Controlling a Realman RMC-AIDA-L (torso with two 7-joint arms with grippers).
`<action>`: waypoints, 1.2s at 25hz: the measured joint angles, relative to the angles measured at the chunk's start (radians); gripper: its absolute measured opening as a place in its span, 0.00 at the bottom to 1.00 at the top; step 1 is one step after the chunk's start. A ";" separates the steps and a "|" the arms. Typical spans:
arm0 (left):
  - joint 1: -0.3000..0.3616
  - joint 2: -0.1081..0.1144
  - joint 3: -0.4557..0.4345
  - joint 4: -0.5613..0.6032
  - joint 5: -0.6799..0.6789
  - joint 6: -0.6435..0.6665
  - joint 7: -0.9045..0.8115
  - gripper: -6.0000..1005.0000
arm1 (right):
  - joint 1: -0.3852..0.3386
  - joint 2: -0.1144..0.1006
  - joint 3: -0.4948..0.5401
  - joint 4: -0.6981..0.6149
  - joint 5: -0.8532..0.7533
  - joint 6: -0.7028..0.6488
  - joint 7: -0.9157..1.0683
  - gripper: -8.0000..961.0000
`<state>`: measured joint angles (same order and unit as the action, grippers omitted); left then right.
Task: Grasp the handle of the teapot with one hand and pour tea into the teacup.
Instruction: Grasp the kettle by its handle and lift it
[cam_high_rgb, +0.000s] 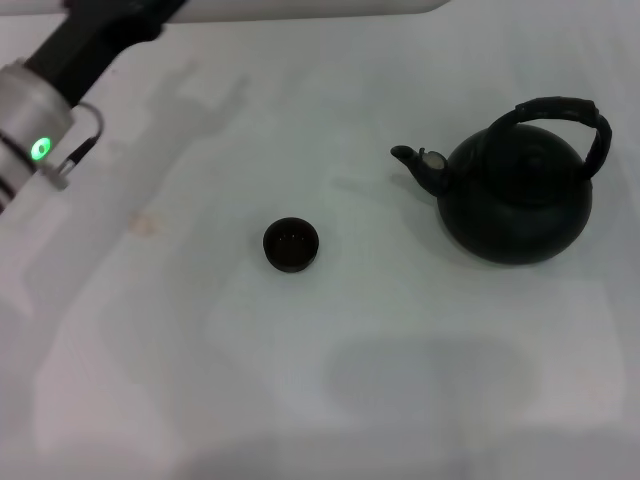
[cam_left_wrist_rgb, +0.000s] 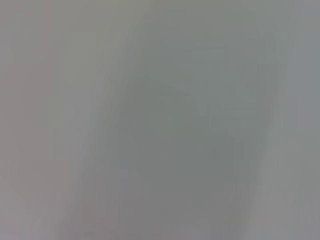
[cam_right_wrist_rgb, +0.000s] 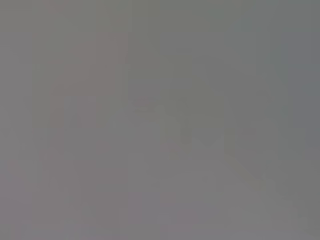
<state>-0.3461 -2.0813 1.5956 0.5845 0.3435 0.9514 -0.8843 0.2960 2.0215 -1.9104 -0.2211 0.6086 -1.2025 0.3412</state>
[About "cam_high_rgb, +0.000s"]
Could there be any black round teapot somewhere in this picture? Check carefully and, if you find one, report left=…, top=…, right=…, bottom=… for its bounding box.
left=389, top=96, right=614, bottom=267

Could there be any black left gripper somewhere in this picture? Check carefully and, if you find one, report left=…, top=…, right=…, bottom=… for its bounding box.
left=23, top=0, right=167, bottom=108

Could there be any black cable with silver plug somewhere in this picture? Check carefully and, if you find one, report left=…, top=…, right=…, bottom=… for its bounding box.
left=38, top=101, right=104, bottom=192

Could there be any small black teacup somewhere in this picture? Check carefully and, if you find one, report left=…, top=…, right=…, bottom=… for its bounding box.
left=261, top=216, right=321, bottom=275

